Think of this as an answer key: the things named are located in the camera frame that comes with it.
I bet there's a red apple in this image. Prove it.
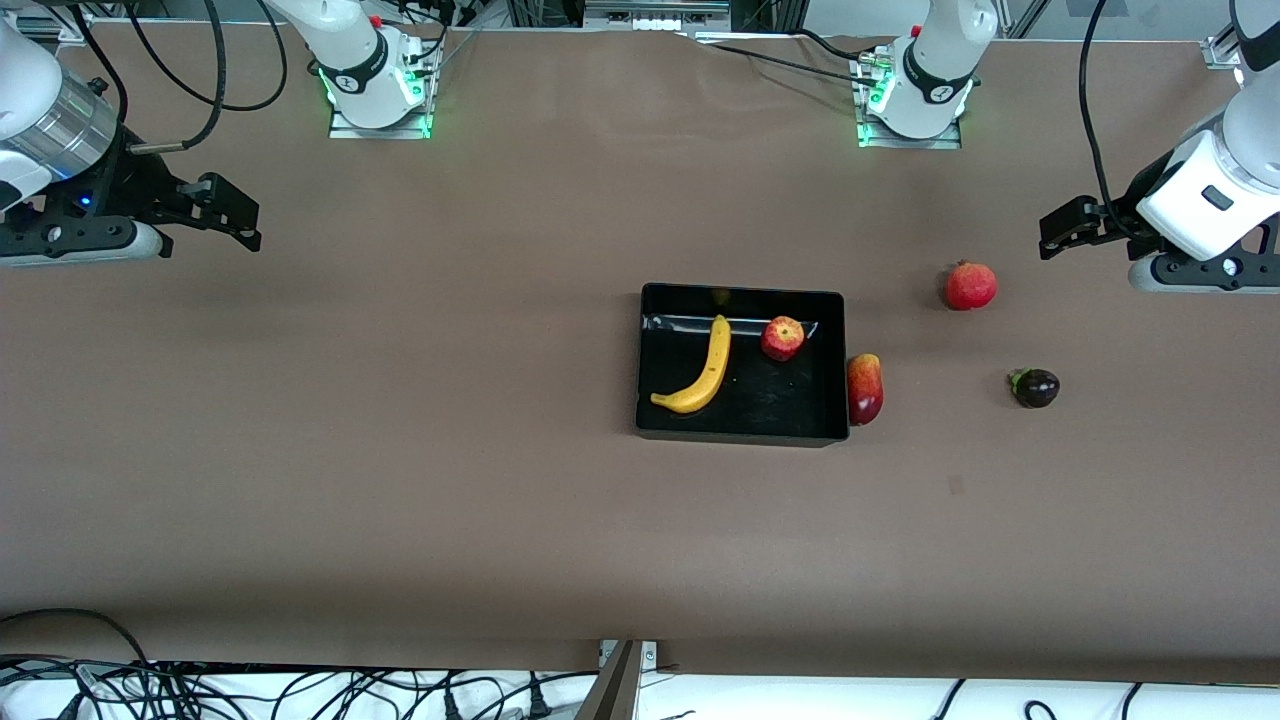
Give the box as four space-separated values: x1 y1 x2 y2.
760 315 807 362

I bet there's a black plastic box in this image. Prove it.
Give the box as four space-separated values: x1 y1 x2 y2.
635 283 851 448

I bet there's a yellow banana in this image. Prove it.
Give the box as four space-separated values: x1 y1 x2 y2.
650 314 733 414

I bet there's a red pomegranate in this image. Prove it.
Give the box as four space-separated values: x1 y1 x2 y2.
944 260 999 312

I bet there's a dark purple eggplant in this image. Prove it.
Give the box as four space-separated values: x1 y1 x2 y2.
1008 367 1061 409

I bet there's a red yellow mango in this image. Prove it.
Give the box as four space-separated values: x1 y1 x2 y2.
847 353 885 427

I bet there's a grey metal bar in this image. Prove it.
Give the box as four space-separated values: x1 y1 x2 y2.
573 640 643 720

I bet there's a black looping arm cable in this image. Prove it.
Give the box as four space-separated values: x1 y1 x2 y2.
125 0 291 113

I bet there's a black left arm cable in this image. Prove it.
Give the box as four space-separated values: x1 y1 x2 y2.
1078 0 1141 241

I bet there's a black cable with metal connector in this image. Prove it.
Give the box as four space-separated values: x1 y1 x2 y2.
65 0 227 153

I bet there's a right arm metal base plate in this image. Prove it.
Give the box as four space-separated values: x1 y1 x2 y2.
328 98 434 140

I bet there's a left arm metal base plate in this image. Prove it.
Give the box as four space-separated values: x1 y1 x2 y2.
857 118 963 151

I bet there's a short black table cable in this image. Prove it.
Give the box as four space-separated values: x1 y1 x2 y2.
792 28 883 63

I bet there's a long black table cable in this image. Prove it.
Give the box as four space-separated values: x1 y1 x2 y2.
685 30 871 81

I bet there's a black arched floor cable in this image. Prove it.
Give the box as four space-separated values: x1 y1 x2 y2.
0 608 153 669

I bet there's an aluminium frame profile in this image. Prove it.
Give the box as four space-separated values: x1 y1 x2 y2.
585 0 731 31

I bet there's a small metal bracket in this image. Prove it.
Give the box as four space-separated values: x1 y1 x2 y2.
598 640 659 673

